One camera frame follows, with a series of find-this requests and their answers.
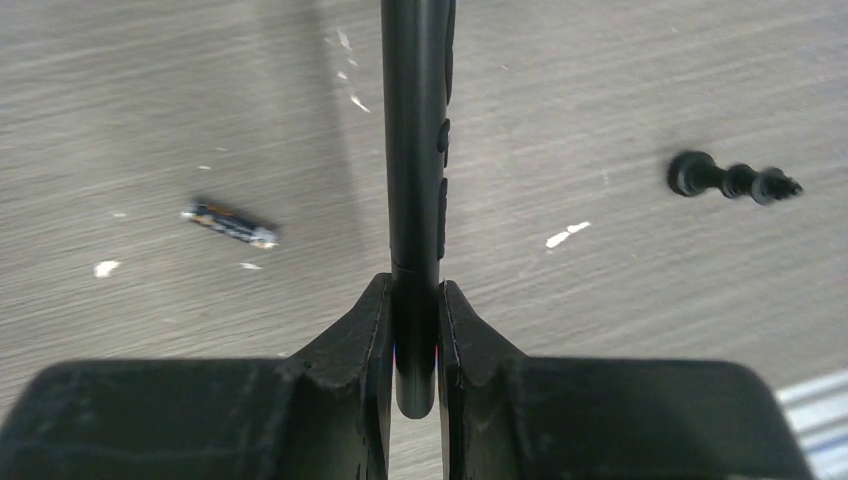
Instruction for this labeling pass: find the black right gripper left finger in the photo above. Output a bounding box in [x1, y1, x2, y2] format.
[1, 274, 393, 479]

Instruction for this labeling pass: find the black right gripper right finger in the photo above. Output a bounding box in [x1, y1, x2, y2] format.
[438, 281, 813, 479]

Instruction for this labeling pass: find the black remote control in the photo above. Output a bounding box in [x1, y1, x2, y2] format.
[380, 0, 456, 419]

